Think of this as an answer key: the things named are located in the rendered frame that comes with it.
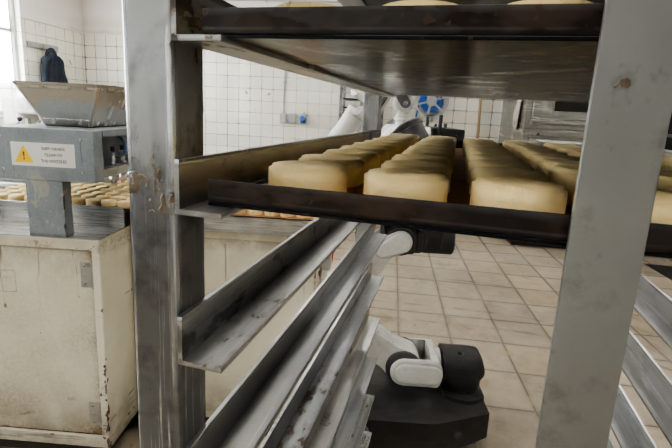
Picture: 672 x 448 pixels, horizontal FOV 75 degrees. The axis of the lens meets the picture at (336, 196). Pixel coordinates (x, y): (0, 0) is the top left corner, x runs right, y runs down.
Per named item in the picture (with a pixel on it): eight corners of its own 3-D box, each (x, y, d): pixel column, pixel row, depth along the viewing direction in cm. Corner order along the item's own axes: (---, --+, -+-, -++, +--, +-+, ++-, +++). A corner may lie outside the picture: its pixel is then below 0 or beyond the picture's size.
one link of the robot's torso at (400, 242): (346, 315, 187) (417, 233, 179) (345, 336, 170) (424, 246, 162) (318, 294, 186) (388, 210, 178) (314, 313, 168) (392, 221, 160)
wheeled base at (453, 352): (461, 382, 210) (469, 318, 204) (496, 469, 159) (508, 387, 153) (329, 374, 212) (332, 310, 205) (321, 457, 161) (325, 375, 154)
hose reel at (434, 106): (440, 175, 546) (449, 84, 525) (442, 177, 530) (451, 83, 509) (407, 173, 551) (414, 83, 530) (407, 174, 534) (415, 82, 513)
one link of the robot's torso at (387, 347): (423, 348, 190) (346, 272, 184) (431, 375, 170) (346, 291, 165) (396, 370, 192) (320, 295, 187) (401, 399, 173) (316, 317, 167)
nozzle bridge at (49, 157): (-3, 233, 139) (-14, 125, 132) (119, 192, 210) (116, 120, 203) (98, 240, 137) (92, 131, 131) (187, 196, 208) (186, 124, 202)
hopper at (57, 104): (13, 124, 140) (9, 80, 137) (111, 121, 195) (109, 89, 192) (101, 129, 139) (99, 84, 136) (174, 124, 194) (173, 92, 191)
